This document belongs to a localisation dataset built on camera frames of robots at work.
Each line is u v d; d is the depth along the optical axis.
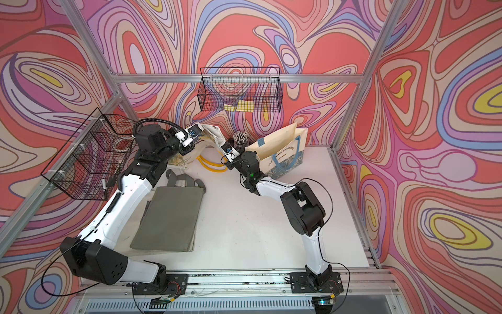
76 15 0.70
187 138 0.60
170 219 0.88
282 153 0.94
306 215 0.53
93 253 0.39
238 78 0.87
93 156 0.77
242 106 0.82
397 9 0.69
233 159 0.77
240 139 0.99
